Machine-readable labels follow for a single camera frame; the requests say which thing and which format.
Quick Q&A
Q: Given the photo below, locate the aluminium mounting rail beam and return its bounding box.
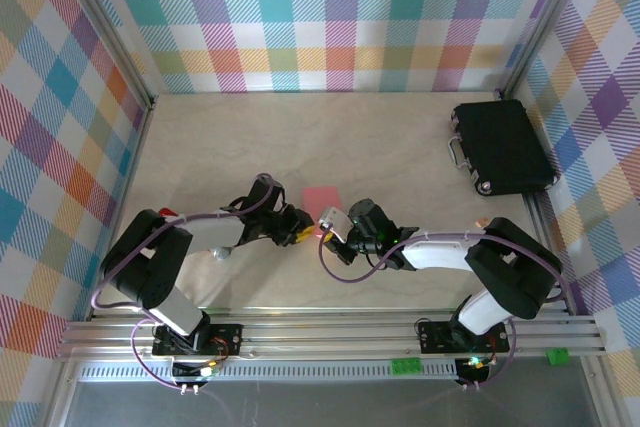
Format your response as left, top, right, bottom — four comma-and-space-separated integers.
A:
54, 306, 609, 363

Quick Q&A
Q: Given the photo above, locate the black carrying case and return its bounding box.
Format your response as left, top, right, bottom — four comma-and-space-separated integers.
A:
448, 100, 559, 197

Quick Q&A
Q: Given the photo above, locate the red bottle with silver cap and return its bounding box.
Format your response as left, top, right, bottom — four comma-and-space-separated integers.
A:
158, 207, 233, 261

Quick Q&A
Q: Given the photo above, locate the small controller circuit board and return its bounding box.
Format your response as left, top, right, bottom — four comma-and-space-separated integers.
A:
455, 354, 496, 382
171, 357, 222, 383

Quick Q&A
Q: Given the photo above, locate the grey metal sheet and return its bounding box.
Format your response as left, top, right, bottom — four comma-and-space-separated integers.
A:
64, 377, 601, 427

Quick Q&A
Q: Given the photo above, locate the long green toy brick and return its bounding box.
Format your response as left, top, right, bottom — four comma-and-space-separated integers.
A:
391, 356, 422, 376

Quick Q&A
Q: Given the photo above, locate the grey slotted cable duct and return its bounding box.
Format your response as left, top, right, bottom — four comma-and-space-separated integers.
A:
79, 364, 464, 382

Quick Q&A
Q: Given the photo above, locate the aluminium side rail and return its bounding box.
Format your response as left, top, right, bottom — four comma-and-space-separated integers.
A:
522, 191, 574, 318
85, 104, 154, 321

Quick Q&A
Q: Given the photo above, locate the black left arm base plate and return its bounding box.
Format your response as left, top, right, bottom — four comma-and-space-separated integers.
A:
151, 322, 245, 356

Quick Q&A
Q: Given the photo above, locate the aluminium corner post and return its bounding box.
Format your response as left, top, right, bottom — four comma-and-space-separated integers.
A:
497, 0, 599, 101
49, 0, 157, 113

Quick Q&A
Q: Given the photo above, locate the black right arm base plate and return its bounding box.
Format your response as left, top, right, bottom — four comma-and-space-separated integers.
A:
417, 319, 506, 354

